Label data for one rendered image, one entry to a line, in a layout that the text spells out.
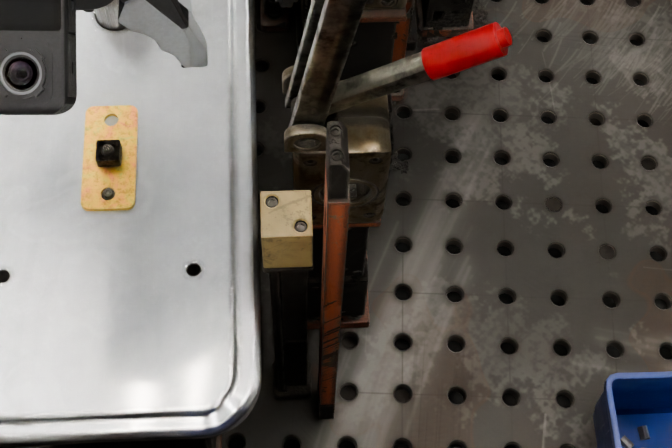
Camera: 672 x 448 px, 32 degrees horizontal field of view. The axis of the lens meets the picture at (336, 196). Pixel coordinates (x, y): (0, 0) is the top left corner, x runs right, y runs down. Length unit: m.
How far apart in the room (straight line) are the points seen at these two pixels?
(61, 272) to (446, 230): 0.46
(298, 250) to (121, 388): 0.15
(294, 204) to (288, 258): 0.04
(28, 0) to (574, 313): 0.69
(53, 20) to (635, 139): 0.76
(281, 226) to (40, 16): 0.23
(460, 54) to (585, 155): 0.50
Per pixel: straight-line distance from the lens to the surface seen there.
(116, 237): 0.83
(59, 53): 0.61
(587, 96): 1.26
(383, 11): 0.98
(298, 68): 0.77
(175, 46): 0.72
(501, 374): 1.12
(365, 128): 0.81
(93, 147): 0.87
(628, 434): 1.12
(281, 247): 0.77
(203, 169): 0.85
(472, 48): 0.74
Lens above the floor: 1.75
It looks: 64 degrees down
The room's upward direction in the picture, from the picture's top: 3 degrees clockwise
